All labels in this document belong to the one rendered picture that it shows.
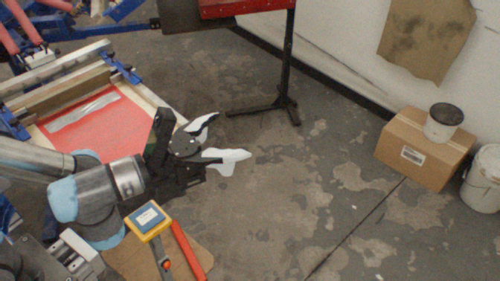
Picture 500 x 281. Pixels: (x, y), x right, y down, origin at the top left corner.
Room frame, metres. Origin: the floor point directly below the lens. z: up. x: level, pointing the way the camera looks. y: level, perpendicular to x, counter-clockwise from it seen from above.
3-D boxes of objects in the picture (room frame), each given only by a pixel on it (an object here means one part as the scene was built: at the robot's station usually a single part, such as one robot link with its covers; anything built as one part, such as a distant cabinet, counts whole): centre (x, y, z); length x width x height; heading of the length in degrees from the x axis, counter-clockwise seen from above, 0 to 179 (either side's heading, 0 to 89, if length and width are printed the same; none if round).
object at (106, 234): (0.44, 0.29, 1.56); 0.11 x 0.08 x 0.11; 27
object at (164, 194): (1.09, 0.47, 0.74); 0.45 x 0.03 x 0.43; 134
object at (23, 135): (1.28, 1.04, 0.98); 0.30 x 0.05 x 0.07; 44
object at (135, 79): (1.66, 0.64, 0.98); 0.30 x 0.05 x 0.07; 44
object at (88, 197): (0.42, 0.29, 1.65); 0.11 x 0.08 x 0.09; 117
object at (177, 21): (2.22, 0.75, 0.91); 1.34 x 0.40 x 0.08; 104
